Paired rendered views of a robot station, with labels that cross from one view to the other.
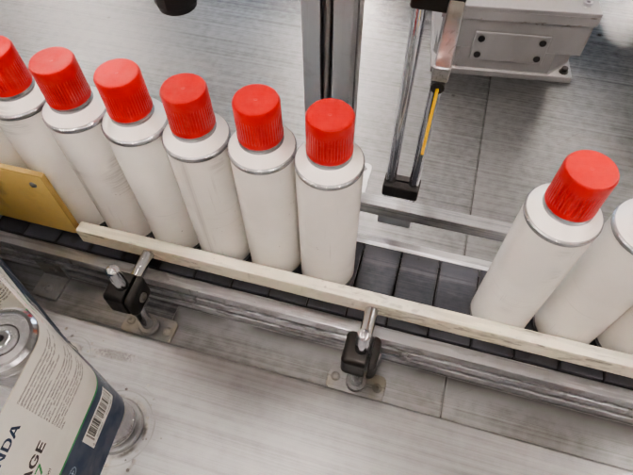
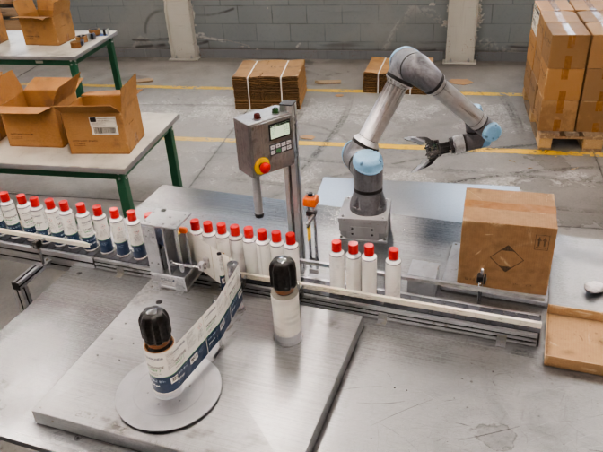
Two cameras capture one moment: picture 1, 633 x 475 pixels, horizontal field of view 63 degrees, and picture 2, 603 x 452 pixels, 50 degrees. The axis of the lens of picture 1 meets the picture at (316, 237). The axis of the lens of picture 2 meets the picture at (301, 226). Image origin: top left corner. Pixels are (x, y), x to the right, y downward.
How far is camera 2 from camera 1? 1.88 m
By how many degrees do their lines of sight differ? 26
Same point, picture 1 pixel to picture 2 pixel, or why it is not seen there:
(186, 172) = (259, 248)
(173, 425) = (252, 308)
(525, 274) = (332, 267)
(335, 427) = not seen: hidden behind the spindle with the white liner
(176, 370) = (252, 299)
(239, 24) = (272, 226)
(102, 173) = (238, 252)
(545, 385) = (347, 305)
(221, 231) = (266, 267)
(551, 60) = (377, 235)
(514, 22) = (361, 223)
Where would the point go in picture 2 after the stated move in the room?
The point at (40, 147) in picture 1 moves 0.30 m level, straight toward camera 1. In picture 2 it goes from (224, 247) to (268, 286)
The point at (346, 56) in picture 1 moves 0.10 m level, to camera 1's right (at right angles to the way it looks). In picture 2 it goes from (298, 227) to (326, 226)
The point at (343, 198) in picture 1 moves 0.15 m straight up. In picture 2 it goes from (293, 252) to (291, 214)
